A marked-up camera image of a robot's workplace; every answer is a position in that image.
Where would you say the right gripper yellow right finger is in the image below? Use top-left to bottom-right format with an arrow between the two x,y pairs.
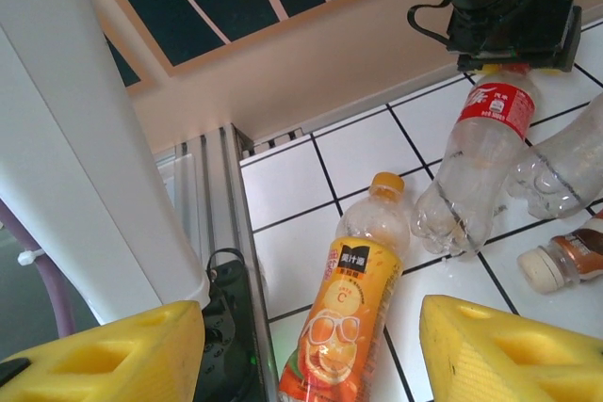
418,295 -> 603,402

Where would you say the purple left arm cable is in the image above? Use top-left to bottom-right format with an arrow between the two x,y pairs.
0,197 -> 79,342

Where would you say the wide aluminium mounting rail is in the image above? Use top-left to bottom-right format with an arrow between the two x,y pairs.
155,121 -> 279,402

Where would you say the thin black cable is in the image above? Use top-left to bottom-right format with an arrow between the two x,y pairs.
407,0 -> 456,48

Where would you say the Coca-Cola bottle red cap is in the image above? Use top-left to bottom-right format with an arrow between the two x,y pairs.
410,70 -> 538,260
506,90 -> 603,219

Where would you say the orange juice bottle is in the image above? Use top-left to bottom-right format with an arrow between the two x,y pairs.
277,171 -> 411,402

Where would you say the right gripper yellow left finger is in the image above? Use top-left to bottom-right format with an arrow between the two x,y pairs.
0,300 -> 206,402

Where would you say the brown label bottle cream cap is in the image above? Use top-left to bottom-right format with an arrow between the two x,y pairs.
516,211 -> 603,295

